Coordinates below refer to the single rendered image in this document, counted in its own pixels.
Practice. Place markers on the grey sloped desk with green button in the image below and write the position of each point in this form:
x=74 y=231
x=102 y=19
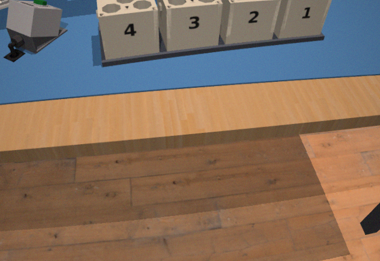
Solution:
x=30 y=23

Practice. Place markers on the blue bench mat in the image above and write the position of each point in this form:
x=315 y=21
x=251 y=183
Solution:
x=71 y=66

